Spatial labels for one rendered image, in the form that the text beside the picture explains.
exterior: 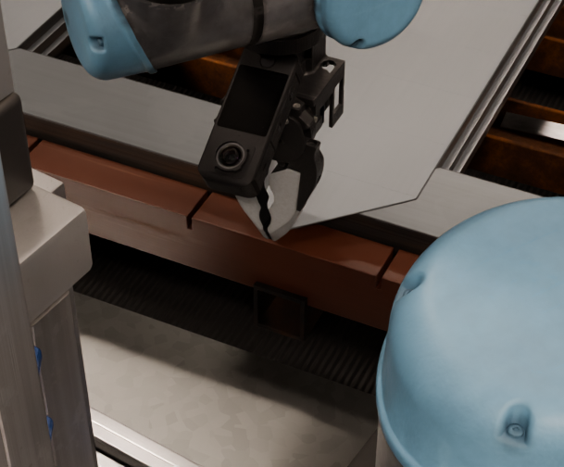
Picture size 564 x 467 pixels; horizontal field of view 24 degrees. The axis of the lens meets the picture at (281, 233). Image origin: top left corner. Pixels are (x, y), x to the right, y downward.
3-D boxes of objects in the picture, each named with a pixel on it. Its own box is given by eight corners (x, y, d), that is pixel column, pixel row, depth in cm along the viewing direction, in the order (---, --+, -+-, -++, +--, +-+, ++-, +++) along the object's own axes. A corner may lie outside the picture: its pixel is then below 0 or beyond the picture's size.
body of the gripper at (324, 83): (346, 120, 111) (351, -7, 103) (303, 180, 105) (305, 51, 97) (263, 97, 114) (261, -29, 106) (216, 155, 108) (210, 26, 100)
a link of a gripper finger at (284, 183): (327, 215, 116) (330, 130, 110) (299, 257, 112) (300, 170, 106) (294, 205, 117) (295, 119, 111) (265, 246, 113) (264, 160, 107)
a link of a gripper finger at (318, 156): (323, 207, 110) (325, 119, 104) (315, 218, 109) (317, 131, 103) (270, 191, 111) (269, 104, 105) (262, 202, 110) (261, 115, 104)
